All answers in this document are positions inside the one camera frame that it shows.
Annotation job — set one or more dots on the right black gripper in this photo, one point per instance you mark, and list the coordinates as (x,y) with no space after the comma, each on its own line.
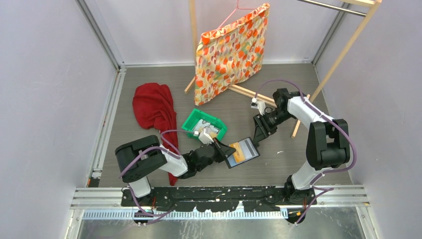
(260,134)

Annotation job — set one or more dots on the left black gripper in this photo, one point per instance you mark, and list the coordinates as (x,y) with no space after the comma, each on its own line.
(226,150)

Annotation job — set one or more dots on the orange patterned credit card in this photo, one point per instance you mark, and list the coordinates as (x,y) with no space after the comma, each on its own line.
(238,156)

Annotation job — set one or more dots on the black card holder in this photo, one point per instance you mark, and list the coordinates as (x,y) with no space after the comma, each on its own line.
(250,151)

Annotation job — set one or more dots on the green plastic bin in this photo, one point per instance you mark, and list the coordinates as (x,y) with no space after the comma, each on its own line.
(197,120)

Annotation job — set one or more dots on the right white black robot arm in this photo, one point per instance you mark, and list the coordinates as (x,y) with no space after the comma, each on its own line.
(327,146)

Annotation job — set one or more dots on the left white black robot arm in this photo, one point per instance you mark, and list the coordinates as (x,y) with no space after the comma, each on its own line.
(139,158)

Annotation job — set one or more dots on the orange floral tote bag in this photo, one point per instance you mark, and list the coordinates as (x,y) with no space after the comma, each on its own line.
(230,54)

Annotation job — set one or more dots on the red cloth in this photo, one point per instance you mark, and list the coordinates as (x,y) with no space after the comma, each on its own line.
(153,107)

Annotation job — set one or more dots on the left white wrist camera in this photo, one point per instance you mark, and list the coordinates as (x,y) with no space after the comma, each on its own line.
(206,136)

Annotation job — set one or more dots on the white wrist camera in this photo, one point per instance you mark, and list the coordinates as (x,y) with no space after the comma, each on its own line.
(259,105)
(206,136)

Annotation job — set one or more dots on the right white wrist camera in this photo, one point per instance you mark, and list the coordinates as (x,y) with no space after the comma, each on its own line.
(259,105)

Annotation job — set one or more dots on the perforated metal rail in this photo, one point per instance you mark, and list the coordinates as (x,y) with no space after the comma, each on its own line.
(129,214)

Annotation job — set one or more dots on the pink wire hanger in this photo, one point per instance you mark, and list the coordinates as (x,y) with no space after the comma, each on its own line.
(238,7)

